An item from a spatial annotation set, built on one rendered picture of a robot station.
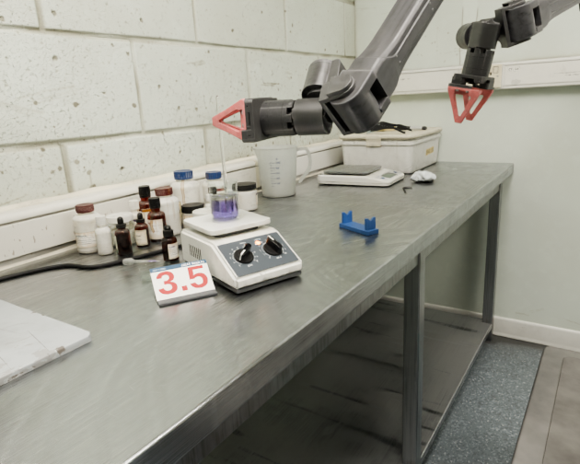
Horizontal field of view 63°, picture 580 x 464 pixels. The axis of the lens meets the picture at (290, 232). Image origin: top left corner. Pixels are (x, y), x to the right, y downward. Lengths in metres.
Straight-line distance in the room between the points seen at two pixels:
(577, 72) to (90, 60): 1.56
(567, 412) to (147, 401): 0.93
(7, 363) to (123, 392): 0.16
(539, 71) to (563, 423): 1.26
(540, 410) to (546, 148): 1.13
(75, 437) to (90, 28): 0.93
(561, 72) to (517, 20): 0.86
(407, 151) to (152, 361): 1.38
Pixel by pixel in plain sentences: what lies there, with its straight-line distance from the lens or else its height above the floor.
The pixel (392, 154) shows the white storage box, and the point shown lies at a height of 0.82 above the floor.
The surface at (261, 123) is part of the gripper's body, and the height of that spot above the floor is 1.00.
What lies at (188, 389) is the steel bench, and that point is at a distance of 0.53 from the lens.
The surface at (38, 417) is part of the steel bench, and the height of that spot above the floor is 0.75.
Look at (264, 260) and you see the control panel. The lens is 0.77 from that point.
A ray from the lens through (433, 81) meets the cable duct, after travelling 2.10.
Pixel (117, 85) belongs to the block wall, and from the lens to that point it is 1.25.
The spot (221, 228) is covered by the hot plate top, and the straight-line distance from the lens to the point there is 0.79.
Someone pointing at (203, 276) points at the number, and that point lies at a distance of 0.78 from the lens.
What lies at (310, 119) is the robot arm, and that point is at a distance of 0.74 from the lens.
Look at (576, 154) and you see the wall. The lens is 2.07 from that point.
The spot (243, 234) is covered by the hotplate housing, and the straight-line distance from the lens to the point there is 0.81.
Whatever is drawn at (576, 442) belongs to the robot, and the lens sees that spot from 1.16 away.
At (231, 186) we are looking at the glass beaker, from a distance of 0.81.
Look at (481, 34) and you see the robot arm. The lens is 1.14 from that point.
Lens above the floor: 1.03
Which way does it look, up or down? 15 degrees down
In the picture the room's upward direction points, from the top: 3 degrees counter-clockwise
